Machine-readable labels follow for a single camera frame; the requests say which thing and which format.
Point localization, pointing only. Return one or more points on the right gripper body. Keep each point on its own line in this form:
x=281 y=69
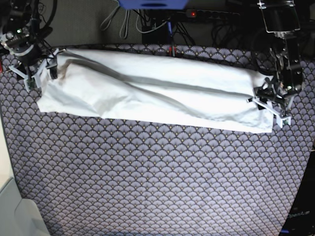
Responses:
x=32 y=58

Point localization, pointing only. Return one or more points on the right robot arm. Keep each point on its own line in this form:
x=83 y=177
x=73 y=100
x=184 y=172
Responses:
x=22 y=36

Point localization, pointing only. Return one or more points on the blue box at top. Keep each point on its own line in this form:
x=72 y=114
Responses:
x=153 y=4

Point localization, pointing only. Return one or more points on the black power strip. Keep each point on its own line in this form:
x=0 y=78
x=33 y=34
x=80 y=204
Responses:
x=210 y=15

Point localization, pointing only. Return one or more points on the fan-patterned table cloth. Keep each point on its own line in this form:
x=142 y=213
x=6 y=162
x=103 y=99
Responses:
x=110 y=177

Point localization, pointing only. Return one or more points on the red clip on cloth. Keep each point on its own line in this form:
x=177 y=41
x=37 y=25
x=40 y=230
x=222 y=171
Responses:
x=172 y=50

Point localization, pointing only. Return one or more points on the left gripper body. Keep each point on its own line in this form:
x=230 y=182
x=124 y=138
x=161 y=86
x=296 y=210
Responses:
x=274 y=91

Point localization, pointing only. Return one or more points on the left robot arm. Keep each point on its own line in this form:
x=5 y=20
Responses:
x=281 y=20

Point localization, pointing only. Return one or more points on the white T-shirt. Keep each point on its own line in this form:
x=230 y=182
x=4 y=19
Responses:
x=160 y=89

